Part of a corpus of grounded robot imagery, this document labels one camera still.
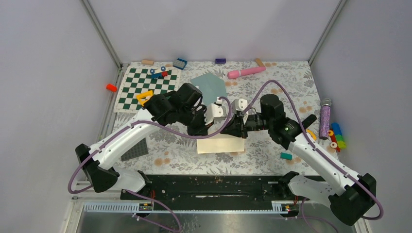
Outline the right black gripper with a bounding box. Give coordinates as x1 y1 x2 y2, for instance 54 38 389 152
220 113 273 139

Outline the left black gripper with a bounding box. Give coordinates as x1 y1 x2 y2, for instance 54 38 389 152
178 105 215 138

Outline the cream paper letter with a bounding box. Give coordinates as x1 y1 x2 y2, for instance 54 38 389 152
197 134 246 154

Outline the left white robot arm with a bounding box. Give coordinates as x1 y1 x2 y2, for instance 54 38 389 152
75 83 207 200

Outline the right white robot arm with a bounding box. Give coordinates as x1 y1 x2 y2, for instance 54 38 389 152
221 94 377 226

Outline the teal green envelope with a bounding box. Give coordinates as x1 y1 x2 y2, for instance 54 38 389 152
190 73 227 105

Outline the floral patterned table mat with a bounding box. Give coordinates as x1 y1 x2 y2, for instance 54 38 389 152
116 61 320 175

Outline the pink marker pen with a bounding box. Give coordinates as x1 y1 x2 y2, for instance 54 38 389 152
227 67 266 79

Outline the teal small block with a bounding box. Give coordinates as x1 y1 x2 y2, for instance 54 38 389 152
280 152 293 161

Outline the dark grey lego baseplate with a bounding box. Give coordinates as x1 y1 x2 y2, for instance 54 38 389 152
120 138 149 162

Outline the blue grey lego brick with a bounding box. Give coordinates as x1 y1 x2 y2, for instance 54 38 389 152
172 58 188 70

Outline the purple lego brick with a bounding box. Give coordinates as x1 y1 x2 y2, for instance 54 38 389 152
215 58 226 64

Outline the beige wooden cylinder right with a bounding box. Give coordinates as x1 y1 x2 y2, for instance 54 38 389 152
255 58 265 67

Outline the beige wooden cylinder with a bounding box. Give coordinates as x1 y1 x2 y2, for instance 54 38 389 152
141 59 155 66
255 58 265 67

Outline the blue red toy car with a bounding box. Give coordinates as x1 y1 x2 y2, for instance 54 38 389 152
149 66 169 79

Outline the green white chessboard mat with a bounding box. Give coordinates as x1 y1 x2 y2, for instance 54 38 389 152
113 66 181 113

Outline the beige wooden cylinder left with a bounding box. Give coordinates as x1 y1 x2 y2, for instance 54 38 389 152
141 59 155 66

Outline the purple glitter microphone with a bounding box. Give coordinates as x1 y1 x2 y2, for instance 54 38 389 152
319 98 332 140

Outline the red cylinder block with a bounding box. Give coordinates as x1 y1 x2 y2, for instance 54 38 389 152
106 83 117 93

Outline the colourful stacked block toy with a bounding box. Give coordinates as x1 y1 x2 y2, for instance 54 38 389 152
328 122 346 152

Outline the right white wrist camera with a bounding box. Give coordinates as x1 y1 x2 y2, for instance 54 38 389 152
232 99 249 124

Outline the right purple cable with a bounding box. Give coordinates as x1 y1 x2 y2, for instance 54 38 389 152
243 80 385 221

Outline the yellow triangle frame toy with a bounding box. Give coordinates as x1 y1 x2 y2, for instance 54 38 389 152
136 90 154 106

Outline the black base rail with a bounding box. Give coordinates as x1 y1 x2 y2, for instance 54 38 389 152
120 175 295 213

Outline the yellow ring toy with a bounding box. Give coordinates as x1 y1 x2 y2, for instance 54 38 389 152
306 129 317 140

